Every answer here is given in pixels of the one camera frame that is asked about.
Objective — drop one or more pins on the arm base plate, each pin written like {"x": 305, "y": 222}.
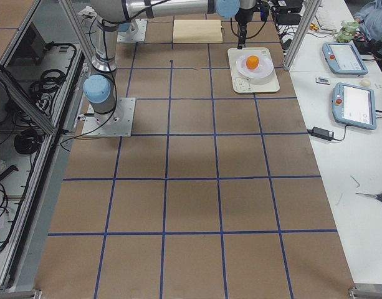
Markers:
{"x": 139, "y": 37}
{"x": 118, "y": 123}

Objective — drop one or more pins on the aluminium frame post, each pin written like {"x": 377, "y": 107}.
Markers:
{"x": 310, "y": 9}

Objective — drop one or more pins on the small white card box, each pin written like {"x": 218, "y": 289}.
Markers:
{"x": 322, "y": 80}

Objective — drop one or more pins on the blue teach pendant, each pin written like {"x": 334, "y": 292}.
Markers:
{"x": 354, "y": 105}
{"x": 344, "y": 59}

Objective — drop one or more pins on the cream bear tray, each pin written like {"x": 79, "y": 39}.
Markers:
{"x": 243, "y": 84}

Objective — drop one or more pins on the orange fruit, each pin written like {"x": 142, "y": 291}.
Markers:
{"x": 252, "y": 62}

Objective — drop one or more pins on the bamboo cutting board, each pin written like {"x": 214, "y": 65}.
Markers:
{"x": 197, "y": 31}

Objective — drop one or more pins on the green white tape stack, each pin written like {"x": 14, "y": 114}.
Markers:
{"x": 347, "y": 31}

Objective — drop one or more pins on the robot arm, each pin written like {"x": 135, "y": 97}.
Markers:
{"x": 128, "y": 28}
{"x": 110, "y": 14}

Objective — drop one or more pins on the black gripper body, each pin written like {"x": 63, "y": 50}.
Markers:
{"x": 242, "y": 18}

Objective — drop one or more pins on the upper blue teach pendant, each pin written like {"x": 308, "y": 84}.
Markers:
{"x": 344, "y": 59}

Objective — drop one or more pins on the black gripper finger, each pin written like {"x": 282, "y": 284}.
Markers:
{"x": 242, "y": 35}

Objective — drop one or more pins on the white round plate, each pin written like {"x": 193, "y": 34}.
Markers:
{"x": 264, "y": 69}

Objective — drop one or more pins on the beige egg shaped object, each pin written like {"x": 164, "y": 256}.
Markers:
{"x": 365, "y": 82}

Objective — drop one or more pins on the metal hex key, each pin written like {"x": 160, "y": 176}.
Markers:
{"x": 356, "y": 181}

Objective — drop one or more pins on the black power adapter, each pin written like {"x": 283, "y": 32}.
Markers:
{"x": 321, "y": 133}

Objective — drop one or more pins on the lower blue teach pendant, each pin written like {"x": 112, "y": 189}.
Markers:
{"x": 354, "y": 105}

